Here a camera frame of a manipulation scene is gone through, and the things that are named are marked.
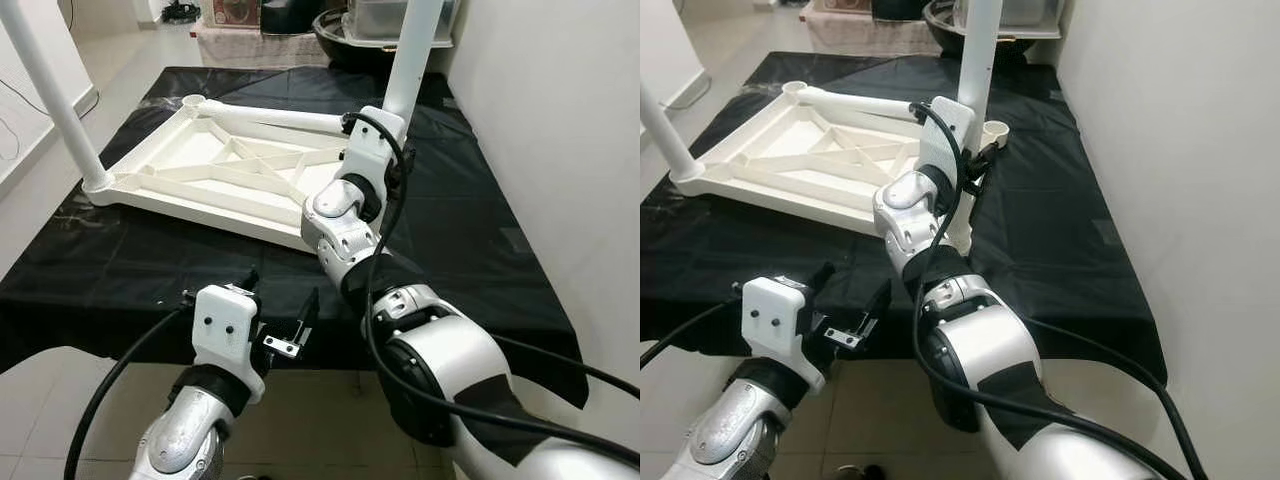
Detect black tablecloth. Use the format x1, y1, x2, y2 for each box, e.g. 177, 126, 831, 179
0, 65, 592, 410
640, 50, 1170, 387

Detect black wok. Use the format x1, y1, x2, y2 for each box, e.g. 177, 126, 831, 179
311, 10, 403, 67
924, 0, 1037, 57

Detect clear plastic storage box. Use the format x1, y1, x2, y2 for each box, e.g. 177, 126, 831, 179
340, 0, 457, 50
950, 0, 1067, 42

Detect beige stone bench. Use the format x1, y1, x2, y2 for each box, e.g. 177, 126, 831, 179
194, 22, 333, 70
804, 8, 942, 57

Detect black plastic bag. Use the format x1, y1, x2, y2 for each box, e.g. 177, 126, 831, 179
259, 0, 327, 34

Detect orange lid storage box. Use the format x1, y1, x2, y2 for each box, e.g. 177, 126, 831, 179
204, 0, 264, 27

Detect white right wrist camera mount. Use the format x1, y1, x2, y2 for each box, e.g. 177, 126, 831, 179
914, 96, 977, 197
340, 105, 410, 197

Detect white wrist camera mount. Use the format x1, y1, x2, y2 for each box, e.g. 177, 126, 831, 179
914, 96, 977, 197
190, 283, 267, 406
742, 274, 827, 394
340, 105, 410, 197

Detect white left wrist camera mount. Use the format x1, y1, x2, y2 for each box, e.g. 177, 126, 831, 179
742, 274, 827, 394
190, 283, 267, 406

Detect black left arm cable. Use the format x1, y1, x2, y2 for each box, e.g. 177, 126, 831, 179
640, 294, 748, 370
64, 294, 198, 480

